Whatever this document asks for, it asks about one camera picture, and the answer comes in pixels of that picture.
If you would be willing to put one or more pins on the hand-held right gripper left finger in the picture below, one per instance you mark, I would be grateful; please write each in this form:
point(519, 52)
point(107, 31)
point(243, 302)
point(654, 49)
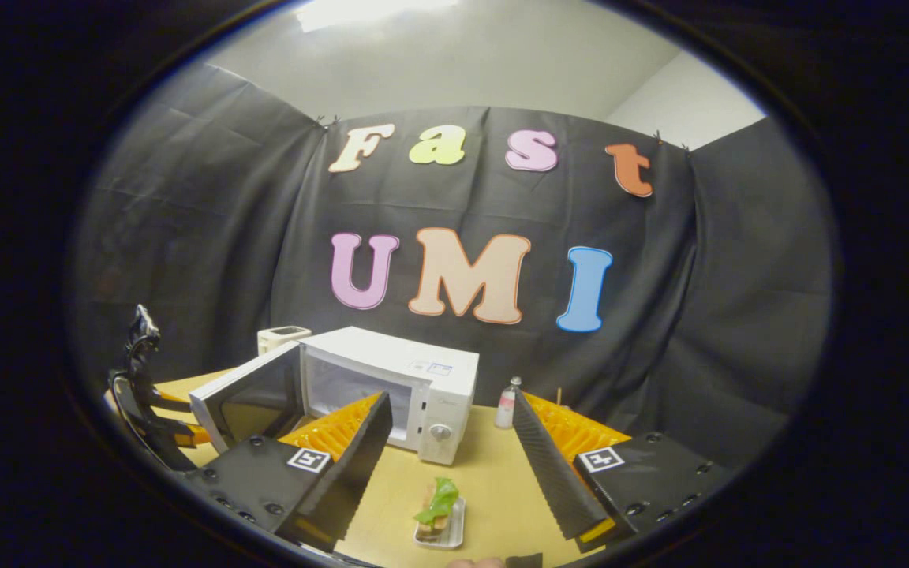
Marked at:
point(352, 481)

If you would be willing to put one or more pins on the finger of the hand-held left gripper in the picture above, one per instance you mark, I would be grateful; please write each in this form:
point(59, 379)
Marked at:
point(194, 434)
point(172, 401)

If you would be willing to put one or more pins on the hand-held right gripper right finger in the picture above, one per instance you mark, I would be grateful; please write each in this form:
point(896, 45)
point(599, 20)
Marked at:
point(553, 481)

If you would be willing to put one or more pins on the lettuce sandwich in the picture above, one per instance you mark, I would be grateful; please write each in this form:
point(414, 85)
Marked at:
point(440, 501)

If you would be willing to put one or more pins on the white microwave oven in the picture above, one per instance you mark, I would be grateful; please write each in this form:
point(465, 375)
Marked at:
point(439, 394)

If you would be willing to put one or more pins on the small clear bottle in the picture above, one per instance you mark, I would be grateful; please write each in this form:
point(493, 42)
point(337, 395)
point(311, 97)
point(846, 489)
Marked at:
point(506, 406)

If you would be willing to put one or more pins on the white rectangular tray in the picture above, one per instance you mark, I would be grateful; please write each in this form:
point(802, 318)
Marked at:
point(443, 538)

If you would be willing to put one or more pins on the white toaster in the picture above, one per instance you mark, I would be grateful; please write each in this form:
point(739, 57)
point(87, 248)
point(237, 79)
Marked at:
point(281, 338)

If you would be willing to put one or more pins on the black backdrop cloth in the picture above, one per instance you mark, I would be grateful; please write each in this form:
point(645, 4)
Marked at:
point(202, 237)

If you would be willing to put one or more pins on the ceiling light panel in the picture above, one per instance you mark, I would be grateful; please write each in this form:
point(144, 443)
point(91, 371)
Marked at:
point(368, 12)

